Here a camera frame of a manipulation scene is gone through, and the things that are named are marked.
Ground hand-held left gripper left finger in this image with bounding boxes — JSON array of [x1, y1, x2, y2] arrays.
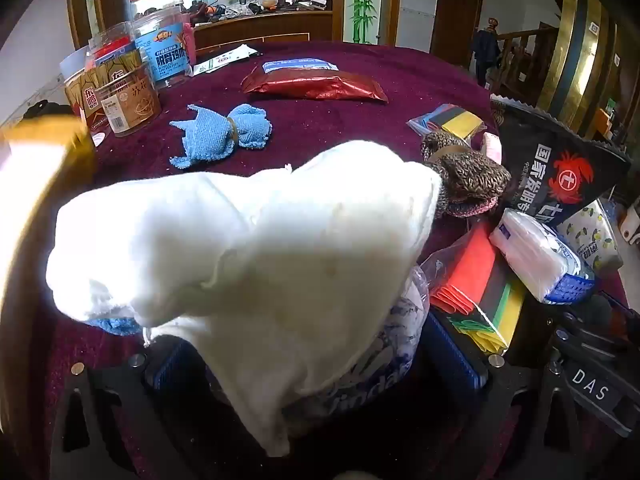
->
[[50, 342, 221, 480]]

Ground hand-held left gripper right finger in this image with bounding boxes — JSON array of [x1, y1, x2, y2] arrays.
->
[[425, 310, 581, 480]]

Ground blue patterned tissue pack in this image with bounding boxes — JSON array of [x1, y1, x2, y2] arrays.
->
[[280, 265, 431, 426]]

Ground small blue cloth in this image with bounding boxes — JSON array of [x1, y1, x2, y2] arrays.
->
[[92, 312, 146, 337]]

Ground packet of coloured sheets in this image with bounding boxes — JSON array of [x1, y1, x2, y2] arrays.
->
[[406, 103, 488, 141], [420, 220, 526, 356]]

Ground white and blue tissue pack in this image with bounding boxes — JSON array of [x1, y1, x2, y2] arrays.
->
[[489, 208, 597, 306]]

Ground white cloth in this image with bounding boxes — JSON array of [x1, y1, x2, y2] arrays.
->
[[45, 140, 443, 458]]

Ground brown knitted hat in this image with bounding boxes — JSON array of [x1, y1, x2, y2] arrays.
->
[[420, 131, 512, 218]]

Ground pink packet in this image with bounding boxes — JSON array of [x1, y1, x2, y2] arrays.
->
[[482, 132, 503, 163]]

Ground black snack bag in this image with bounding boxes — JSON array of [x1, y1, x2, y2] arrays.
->
[[490, 95, 632, 226]]

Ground yellow cardboard box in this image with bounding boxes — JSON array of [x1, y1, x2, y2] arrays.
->
[[0, 112, 98, 436]]

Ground maroon velvet tablecloth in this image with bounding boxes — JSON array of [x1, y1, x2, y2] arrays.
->
[[30, 40, 640, 480]]

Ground small brown label jar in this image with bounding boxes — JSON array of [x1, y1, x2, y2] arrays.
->
[[95, 65, 162, 138]]

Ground large brown label jar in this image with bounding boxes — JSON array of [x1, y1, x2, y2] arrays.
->
[[59, 47, 108, 131]]

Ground wooden staircase railing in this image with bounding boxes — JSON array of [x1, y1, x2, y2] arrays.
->
[[495, 22, 561, 106]]

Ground red foil packet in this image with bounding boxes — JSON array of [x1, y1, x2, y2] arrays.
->
[[240, 66, 390, 106]]

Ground white flat packet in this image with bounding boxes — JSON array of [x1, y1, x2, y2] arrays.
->
[[192, 45, 261, 77]]

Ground blue label jar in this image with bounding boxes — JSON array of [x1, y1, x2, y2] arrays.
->
[[131, 10, 195, 91]]

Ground white and blue packet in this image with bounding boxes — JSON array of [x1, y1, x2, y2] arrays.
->
[[262, 57, 340, 73]]

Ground brown label jar red lid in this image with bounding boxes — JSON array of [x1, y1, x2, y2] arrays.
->
[[87, 22, 138, 91]]

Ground brown wooden door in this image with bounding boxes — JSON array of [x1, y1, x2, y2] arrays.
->
[[432, 0, 486, 68]]

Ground golden pillar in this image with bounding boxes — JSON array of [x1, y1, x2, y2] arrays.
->
[[535, 0, 626, 136]]

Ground bamboo painted panel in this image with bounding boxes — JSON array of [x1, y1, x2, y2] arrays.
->
[[345, 0, 381, 46]]

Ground dark coat on post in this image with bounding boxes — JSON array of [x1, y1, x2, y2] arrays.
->
[[472, 27, 501, 86]]

